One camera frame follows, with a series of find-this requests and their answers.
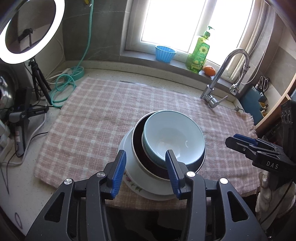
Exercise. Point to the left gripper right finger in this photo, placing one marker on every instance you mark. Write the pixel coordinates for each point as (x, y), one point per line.
(232, 219)

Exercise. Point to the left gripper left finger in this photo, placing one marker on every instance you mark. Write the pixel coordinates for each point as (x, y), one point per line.
(79, 207)

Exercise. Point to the pink floral deep plate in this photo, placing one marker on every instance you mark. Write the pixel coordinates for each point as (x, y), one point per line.
(131, 184)

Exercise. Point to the white plate grey leaf pattern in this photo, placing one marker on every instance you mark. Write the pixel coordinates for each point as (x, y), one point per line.
(153, 188)

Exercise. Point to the red steel bowl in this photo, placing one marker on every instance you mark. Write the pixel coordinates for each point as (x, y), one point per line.
(143, 158)

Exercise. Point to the light blue ceramic bowl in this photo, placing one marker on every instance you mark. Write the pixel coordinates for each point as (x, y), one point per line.
(172, 130)

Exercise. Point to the right white gloved hand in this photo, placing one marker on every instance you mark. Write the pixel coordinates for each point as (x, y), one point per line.
(272, 204)

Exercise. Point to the scissors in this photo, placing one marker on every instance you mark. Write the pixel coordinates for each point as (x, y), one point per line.
(263, 84)

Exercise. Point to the pink plaid cloth mat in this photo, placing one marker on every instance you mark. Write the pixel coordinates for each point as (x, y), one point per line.
(87, 132)

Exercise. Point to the orange fruit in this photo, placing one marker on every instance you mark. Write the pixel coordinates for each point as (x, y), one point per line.
(209, 71)

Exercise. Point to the green dish soap bottle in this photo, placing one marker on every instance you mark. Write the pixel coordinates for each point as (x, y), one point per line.
(195, 60)

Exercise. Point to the black handheld device on stand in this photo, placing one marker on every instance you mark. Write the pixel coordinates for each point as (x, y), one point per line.
(20, 115)

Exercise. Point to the black tripod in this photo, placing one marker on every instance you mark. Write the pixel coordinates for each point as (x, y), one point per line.
(39, 80)

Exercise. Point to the blue ribbed plastic cup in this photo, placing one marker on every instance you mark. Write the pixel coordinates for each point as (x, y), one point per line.
(164, 54)

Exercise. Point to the teal hose reel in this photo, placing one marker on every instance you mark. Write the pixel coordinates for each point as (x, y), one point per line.
(77, 72)

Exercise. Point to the white ring light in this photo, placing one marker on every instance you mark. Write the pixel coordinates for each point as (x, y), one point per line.
(28, 27)

